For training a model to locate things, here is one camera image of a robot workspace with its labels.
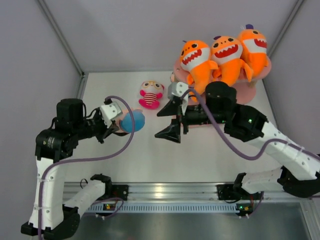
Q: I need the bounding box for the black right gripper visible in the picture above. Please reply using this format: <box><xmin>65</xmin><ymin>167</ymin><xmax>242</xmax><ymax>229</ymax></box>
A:
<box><xmin>155</xmin><ymin>100</ymin><xmax>227</xmax><ymax>144</ymax></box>

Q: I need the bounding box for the doll plush striped shirt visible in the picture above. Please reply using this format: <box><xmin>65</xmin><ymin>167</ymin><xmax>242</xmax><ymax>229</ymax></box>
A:
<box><xmin>115</xmin><ymin>108</ymin><xmax>146</xmax><ymax>134</ymax></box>

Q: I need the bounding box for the orange shark plush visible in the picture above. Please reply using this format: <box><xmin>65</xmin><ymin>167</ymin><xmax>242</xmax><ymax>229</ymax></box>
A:
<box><xmin>179</xmin><ymin>40</ymin><xmax>219</xmax><ymax>95</ymax></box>
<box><xmin>210</xmin><ymin>36</ymin><xmax>254</xmax><ymax>86</ymax></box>
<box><xmin>237</xmin><ymin>24</ymin><xmax>269</xmax><ymax>80</ymax></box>

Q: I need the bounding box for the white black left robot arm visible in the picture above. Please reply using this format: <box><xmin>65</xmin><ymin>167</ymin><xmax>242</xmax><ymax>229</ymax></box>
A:
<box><xmin>21</xmin><ymin>95</ymin><xmax>134</xmax><ymax>240</ymax></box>

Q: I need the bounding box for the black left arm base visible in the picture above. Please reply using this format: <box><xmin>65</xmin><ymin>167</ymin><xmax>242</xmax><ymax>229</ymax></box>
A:
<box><xmin>110</xmin><ymin>184</ymin><xmax>129</xmax><ymax>201</ymax></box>

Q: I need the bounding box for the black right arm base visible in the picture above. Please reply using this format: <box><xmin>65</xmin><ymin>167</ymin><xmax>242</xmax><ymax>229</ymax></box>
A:
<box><xmin>216</xmin><ymin>184</ymin><xmax>241</xmax><ymax>202</ymax></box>

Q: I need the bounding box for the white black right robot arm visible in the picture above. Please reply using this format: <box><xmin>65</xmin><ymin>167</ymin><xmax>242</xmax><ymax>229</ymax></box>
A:
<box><xmin>155</xmin><ymin>81</ymin><xmax>320</xmax><ymax>199</ymax></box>

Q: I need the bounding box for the blue doll plush on shelf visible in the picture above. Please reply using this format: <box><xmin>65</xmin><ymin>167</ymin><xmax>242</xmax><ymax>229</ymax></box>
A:
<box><xmin>170</xmin><ymin>72</ymin><xmax>176</xmax><ymax>83</ymax></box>

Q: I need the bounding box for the pink three-tier shelf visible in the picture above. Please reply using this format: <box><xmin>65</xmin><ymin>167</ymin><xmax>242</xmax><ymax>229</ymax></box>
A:
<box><xmin>172</xmin><ymin>57</ymin><xmax>272</xmax><ymax>105</ymax></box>

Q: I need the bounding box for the white pink glasses plush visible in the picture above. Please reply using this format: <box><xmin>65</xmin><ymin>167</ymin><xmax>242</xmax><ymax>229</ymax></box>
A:
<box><xmin>138</xmin><ymin>80</ymin><xmax>165</xmax><ymax>110</ymax></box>

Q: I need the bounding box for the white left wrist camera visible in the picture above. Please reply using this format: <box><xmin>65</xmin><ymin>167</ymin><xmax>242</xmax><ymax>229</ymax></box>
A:
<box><xmin>99</xmin><ymin>99</ymin><xmax>123</xmax><ymax>128</ymax></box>

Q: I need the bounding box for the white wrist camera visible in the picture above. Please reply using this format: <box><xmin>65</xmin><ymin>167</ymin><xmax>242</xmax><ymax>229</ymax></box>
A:
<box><xmin>167</xmin><ymin>81</ymin><xmax>189</xmax><ymax>115</ymax></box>
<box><xmin>99</xmin><ymin>99</ymin><xmax>123</xmax><ymax>128</ymax></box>

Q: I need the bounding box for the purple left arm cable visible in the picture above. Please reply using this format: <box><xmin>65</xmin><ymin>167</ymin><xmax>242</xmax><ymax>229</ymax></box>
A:
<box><xmin>37</xmin><ymin>95</ymin><xmax>136</xmax><ymax>240</ymax></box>

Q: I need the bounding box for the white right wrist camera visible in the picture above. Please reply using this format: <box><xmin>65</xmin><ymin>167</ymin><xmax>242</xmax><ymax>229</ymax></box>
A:
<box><xmin>167</xmin><ymin>81</ymin><xmax>189</xmax><ymax>115</ymax></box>

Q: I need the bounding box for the aluminium mounting rail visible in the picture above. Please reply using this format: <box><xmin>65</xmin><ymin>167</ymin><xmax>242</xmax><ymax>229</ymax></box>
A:
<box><xmin>62</xmin><ymin>181</ymin><xmax>311</xmax><ymax>202</ymax></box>

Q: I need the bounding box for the white slotted cable duct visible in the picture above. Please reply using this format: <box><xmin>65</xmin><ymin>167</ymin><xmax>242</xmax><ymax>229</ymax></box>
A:
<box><xmin>86</xmin><ymin>202</ymin><xmax>250</xmax><ymax>214</ymax></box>

